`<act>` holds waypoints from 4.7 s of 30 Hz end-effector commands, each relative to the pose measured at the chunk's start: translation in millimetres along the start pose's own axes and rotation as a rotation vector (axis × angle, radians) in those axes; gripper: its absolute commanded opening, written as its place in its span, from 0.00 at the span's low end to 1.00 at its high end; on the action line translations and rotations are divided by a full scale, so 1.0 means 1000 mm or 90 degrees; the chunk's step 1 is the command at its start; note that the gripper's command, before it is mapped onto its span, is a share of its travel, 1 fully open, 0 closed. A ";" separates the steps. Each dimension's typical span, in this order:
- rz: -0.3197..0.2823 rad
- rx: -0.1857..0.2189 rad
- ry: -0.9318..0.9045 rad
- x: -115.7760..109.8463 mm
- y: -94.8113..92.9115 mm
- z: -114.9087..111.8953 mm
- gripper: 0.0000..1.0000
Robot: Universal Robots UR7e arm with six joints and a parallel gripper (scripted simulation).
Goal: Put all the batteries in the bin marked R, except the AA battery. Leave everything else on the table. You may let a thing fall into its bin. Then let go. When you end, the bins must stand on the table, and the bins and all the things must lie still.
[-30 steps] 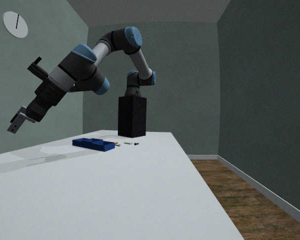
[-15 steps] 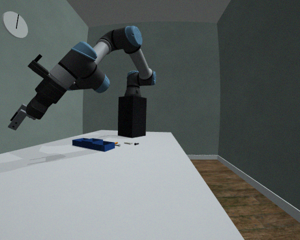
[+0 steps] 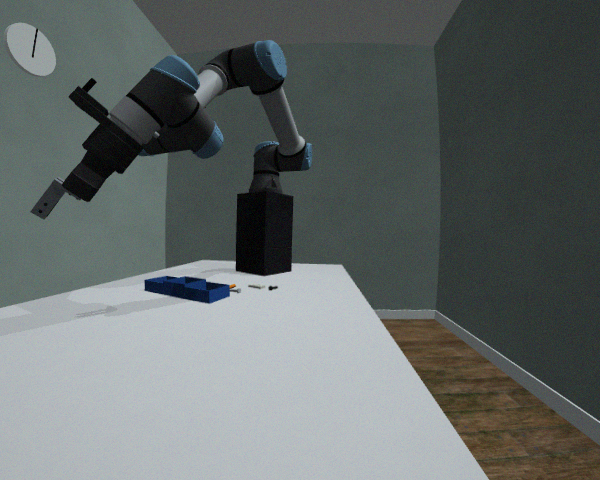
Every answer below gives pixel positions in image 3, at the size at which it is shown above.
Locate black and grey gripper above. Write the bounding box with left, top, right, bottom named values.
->
left=30, top=78, right=161, bottom=219

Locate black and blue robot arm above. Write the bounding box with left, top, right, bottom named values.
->
left=126, top=40, right=312, bottom=194

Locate blue rack of bins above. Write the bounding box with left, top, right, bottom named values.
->
left=144, top=276, right=230, bottom=304

